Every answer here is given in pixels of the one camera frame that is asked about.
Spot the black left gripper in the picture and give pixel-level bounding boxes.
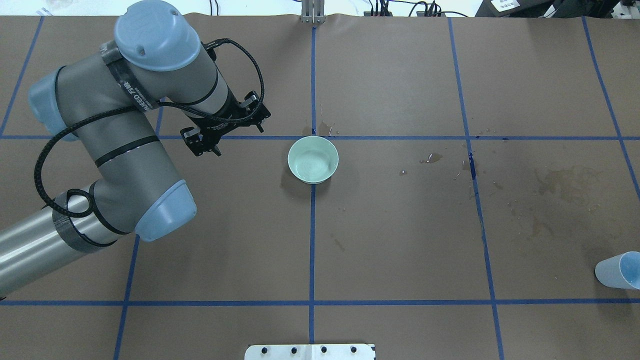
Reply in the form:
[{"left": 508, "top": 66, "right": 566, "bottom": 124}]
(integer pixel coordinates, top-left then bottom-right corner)
[{"left": 181, "top": 102, "right": 241, "bottom": 157}]

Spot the aluminium frame post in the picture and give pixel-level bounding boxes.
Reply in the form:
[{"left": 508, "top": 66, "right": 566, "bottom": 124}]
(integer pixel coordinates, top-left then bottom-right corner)
[{"left": 299, "top": 0, "right": 326, "bottom": 25}]

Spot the white pedestal column base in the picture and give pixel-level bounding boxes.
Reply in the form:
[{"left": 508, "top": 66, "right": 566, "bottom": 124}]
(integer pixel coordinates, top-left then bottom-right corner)
[{"left": 244, "top": 343, "right": 377, "bottom": 360}]

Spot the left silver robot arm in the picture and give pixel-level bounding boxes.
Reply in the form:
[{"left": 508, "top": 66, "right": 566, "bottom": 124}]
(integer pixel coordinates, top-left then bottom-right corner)
[{"left": 1, "top": 0, "right": 256, "bottom": 301}]

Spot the small electronics board with wires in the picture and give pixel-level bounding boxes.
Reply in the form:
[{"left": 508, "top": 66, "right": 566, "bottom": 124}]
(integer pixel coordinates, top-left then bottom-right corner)
[{"left": 361, "top": 0, "right": 442, "bottom": 18}]

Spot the mint green ceramic bowl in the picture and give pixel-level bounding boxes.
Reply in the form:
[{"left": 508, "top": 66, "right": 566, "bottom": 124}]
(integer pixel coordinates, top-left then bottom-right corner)
[{"left": 286, "top": 136, "right": 339, "bottom": 185}]

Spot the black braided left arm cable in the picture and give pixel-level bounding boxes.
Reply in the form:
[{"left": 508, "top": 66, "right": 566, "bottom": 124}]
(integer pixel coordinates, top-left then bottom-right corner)
[{"left": 33, "top": 38, "right": 265, "bottom": 219}]

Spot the light blue plastic cup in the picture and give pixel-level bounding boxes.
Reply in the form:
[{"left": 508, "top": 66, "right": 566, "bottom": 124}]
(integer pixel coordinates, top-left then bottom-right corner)
[{"left": 594, "top": 251, "right": 640, "bottom": 290}]

